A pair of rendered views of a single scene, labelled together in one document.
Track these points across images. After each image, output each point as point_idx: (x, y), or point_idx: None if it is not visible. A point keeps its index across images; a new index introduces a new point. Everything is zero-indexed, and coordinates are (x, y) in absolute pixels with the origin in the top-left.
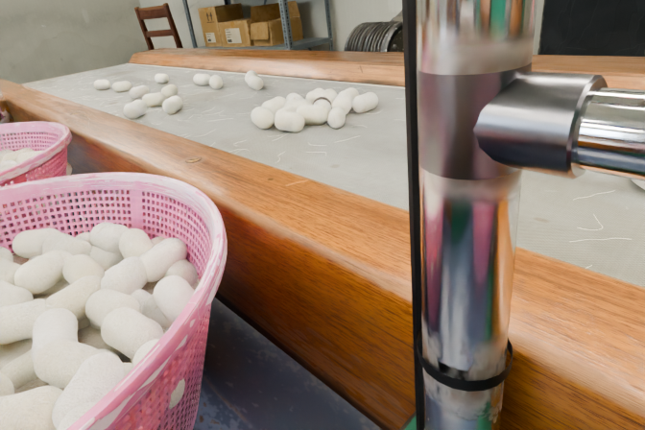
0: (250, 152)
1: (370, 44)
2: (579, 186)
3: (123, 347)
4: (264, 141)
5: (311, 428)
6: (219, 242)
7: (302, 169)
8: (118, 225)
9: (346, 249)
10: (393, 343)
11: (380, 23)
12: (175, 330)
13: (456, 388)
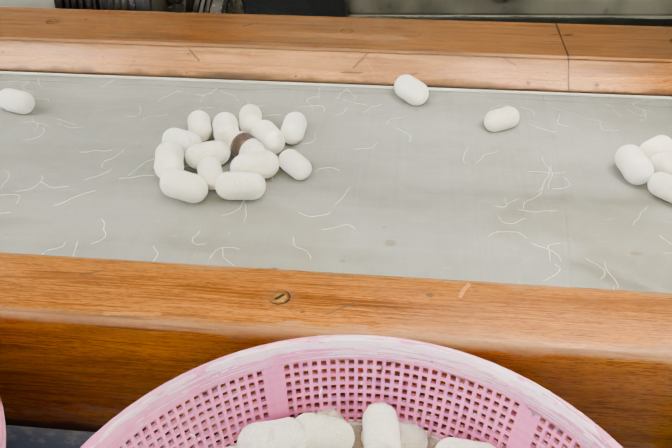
0: (244, 249)
1: None
2: (622, 208)
3: None
4: (232, 226)
5: None
6: (533, 384)
7: (360, 258)
8: (288, 419)
9: (614, 344)
10: (667, 401)
11: None
12: None
13: None
